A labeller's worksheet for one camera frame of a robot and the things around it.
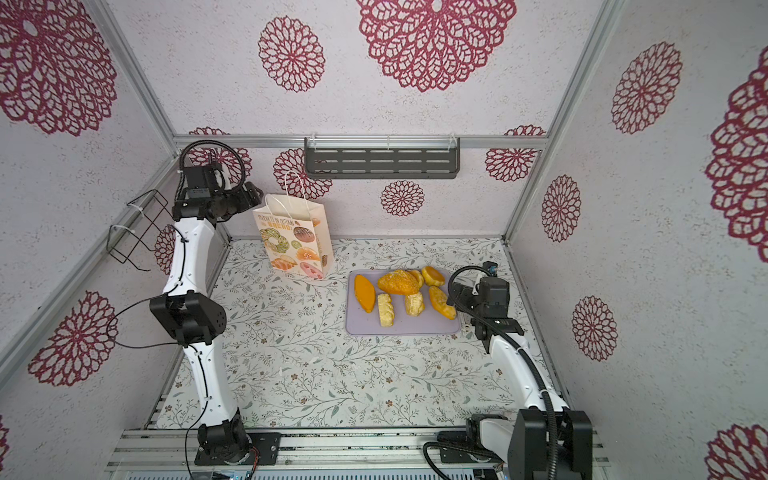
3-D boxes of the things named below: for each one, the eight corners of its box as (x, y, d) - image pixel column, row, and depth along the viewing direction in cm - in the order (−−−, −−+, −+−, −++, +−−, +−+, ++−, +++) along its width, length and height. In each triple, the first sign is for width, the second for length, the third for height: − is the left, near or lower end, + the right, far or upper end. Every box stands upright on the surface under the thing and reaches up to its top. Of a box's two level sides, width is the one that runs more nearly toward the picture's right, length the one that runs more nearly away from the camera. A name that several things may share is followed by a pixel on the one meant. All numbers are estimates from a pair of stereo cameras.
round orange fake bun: (422, 289, 107) (424, 279, 103) (421, 276, 111) (422, 266, 106) (441, 289, 107) (444, 279, 103) (439, 276, 111) (442, 266, 106)
